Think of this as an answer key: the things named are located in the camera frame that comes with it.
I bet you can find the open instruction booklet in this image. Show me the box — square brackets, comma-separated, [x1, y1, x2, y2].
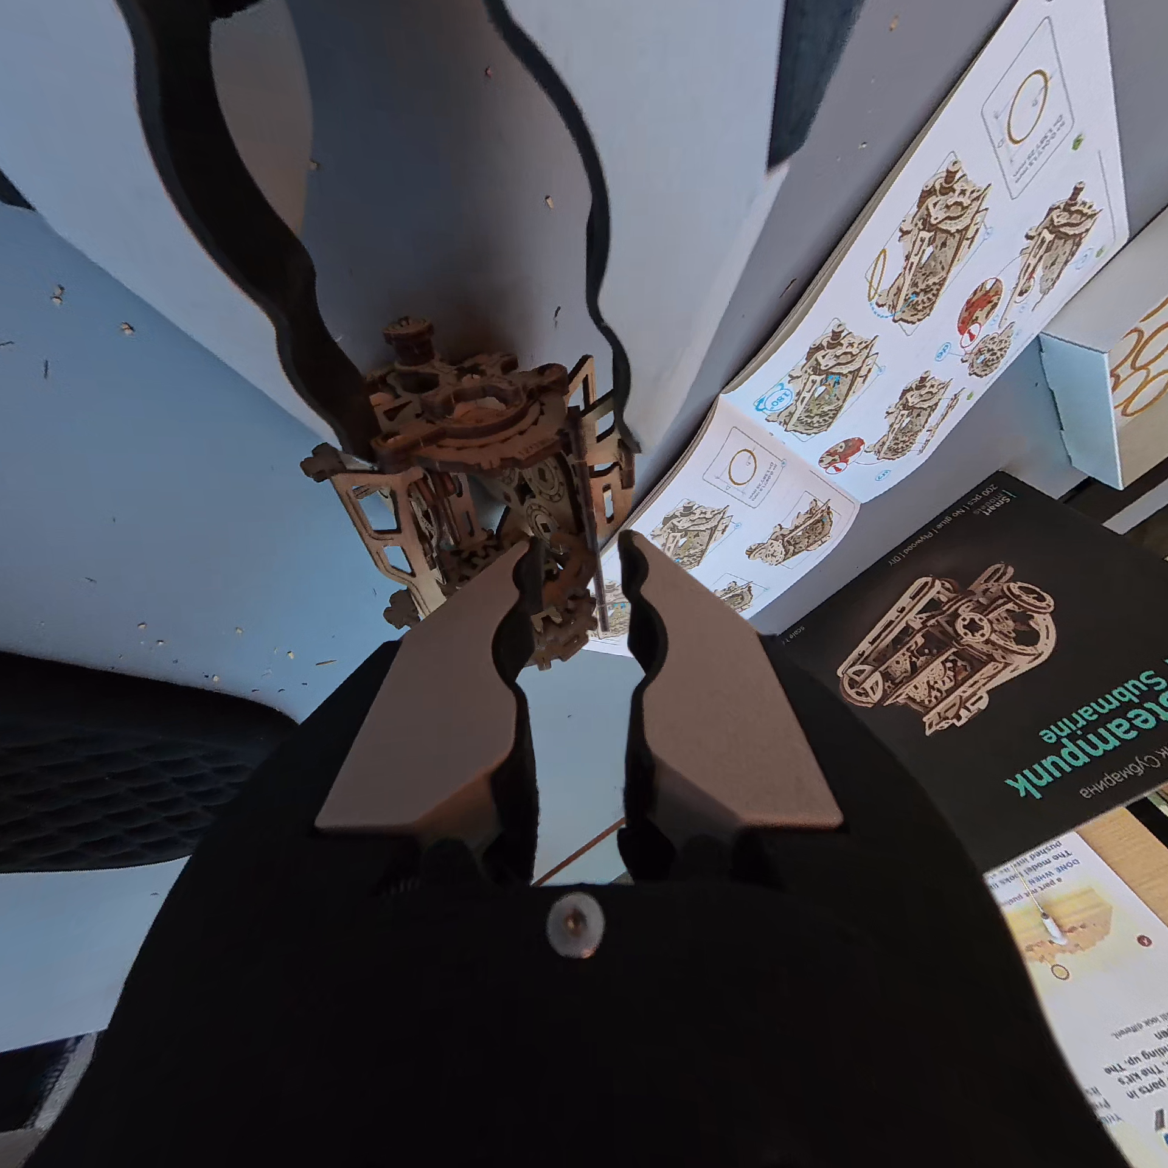
[584, 0, 1134, 660]

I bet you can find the white box with gold rings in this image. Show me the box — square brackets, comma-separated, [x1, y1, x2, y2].
[1041, 210, 1168, 490]

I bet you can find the thin brown cord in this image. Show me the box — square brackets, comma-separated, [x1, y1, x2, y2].
[534, 818, 630, 888]

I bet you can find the black puzzle kit box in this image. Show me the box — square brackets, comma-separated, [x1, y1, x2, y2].
[768, 468, 1168, 873]

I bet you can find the black textured pad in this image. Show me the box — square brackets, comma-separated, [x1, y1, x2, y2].
[0, 650, 300, 876]

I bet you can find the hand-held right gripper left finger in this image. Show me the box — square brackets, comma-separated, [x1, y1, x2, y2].
[315, 538, 542, 885]

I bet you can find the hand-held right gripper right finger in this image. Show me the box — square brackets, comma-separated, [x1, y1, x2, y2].
[619, 529, 844, 880]

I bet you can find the plywood parts sheet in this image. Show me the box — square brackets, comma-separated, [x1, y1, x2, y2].
[1077, 790, 1168, 914]

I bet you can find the wooden mechanical puzzle model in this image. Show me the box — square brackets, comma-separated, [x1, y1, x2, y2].
[300, 313, 641, 673]

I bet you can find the colour printed leaflet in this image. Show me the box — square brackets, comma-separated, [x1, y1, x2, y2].
[983, 831, 1168, 1168]

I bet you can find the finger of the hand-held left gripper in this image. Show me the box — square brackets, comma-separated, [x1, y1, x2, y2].
[0, 0, 381, 461]
[484, 0, 792, 497]

